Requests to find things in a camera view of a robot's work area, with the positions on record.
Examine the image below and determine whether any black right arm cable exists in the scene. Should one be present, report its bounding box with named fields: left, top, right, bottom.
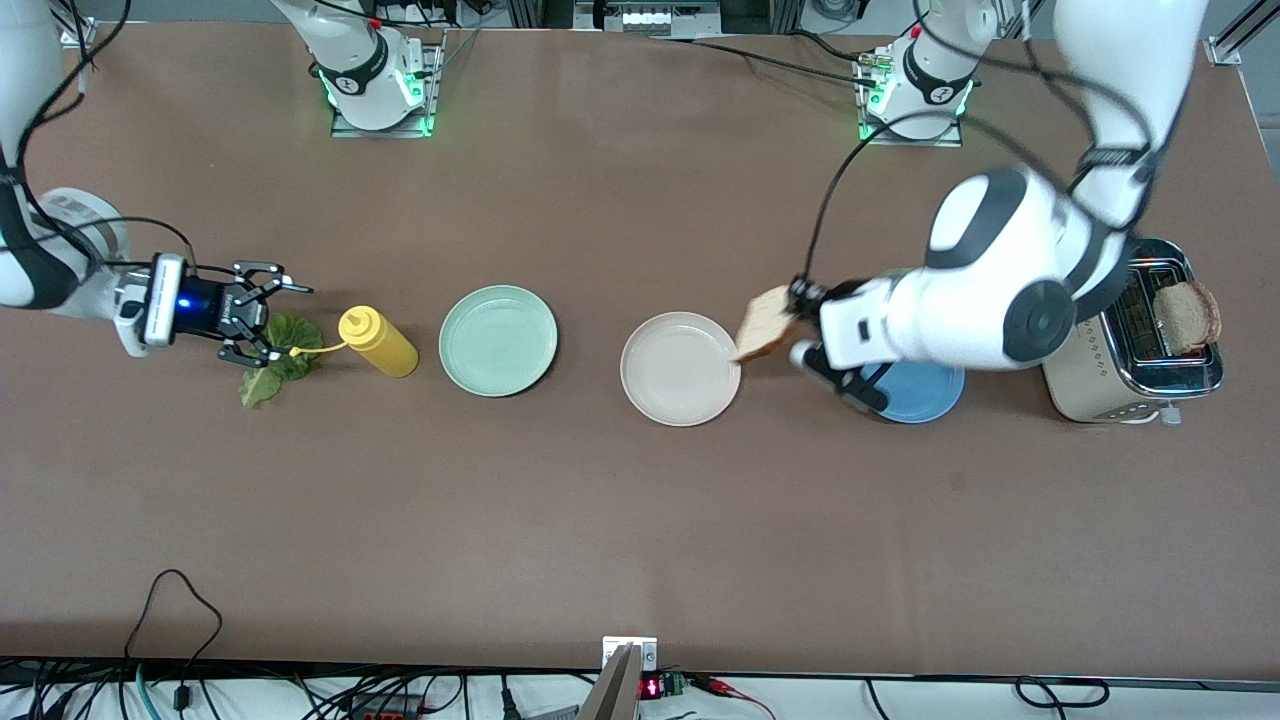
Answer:
left=0, top=0, right=196, bottom=291

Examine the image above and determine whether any blue plate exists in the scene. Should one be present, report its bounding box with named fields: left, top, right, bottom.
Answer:
left=860, top=360, right=967, bottom=424

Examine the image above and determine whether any green lettuce leaf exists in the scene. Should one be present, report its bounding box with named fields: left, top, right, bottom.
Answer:
left=240, top=312, right=323, bottom=409

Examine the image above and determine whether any short black table cable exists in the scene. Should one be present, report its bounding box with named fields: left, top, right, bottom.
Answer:
left=790, top=30, right=866, bottom=66

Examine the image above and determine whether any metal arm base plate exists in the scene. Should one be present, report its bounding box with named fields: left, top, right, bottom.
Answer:
left=857, top=50, right=966, bottom=149
left=330, top=30, right=438, bottom=139

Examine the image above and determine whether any metal camera bracket plate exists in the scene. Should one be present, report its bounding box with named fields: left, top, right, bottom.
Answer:
left=602, top=636, right=659, bottom=673

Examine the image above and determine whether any green plate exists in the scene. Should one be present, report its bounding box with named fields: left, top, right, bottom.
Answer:
left=438, top=285, right=559, bottom=398

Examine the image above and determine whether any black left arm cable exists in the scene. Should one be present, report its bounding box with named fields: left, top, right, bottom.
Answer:
left=798, top=0, right=1166, bottom=286

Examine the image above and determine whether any black looped cable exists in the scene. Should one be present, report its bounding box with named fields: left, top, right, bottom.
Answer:
left=125, top=568, right=223, bottom=661

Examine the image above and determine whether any red clip lead cable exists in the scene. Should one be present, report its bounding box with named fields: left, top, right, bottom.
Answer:
left=690, top=675, right=779, bottom=720

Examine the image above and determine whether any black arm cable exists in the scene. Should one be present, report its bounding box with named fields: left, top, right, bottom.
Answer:
left=798, top=0, right=1166, bottom=286
left=0, top=0, right=196, bottom=291

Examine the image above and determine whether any metal rack structure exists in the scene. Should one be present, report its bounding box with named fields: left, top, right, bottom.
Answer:
left=505, top=0, right=806, bottom=37

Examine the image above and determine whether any black coiled cable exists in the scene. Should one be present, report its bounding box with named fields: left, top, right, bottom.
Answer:
left=1015, top=676, right=1111, bottom=709

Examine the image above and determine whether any yellow squeeze bottle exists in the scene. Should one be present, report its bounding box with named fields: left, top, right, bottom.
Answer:
left=289, top=306, right=420, bottom=379

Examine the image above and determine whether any grey aluminium bar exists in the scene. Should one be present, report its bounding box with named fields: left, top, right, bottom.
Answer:
left=578, top=645, right=643, bottom=720

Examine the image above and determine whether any bread slice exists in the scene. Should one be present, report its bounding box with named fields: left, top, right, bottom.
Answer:
left=735, top=285, right=798, bottom=363
left=1152, top=282, right=1222, bottom=356

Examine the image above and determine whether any long black table cable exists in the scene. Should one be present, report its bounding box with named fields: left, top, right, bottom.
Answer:
left=648, top=35, right=883, bottom=86

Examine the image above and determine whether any beige plate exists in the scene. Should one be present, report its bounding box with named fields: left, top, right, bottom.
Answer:
left=620, top=311, right=742, bottom=428

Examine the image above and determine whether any beige chrome toaster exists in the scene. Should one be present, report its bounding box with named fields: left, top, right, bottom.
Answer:
left=1040, top=238, right=1225, bottom=426

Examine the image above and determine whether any aluminium profile corner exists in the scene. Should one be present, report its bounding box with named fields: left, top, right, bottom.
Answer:
left=1205, top=0, right=1280, bottom=67

